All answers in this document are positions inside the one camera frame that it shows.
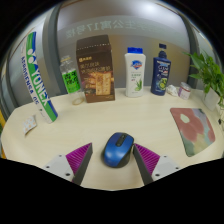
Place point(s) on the crumpled white tissue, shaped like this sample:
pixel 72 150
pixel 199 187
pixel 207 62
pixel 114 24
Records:
pixel 172 90

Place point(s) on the green plant in white pot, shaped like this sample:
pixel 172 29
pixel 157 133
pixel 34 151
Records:
pixel 210 75

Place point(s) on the clear bottle with green label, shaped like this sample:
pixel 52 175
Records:
pixel 71 81

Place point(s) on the white bottle with blue cap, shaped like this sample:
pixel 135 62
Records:
pixel 135 75

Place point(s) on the small white patterned packet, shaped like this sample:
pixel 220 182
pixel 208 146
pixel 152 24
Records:
pixel 29 124

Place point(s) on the white green shuttlecock tube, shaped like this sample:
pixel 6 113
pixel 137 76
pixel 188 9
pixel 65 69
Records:
pixel 37 80

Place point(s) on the dark blue pump bottle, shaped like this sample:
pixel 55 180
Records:
pixel 161 75

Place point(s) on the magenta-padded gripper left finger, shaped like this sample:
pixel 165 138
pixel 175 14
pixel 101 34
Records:
pixel 78 158

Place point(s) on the brown carton box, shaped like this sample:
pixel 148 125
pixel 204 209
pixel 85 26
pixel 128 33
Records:
pixel 96 73

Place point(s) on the small jar with white lid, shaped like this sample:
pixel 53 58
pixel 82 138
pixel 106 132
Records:
pixel 184 91

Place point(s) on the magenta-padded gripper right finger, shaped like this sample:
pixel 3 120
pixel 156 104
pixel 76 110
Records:
pixel 148 159

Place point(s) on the blue computer mouse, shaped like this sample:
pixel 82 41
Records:
pixel 116 151

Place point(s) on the floral print mouse pad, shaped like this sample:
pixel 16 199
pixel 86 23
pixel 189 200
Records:
pixel 195 130

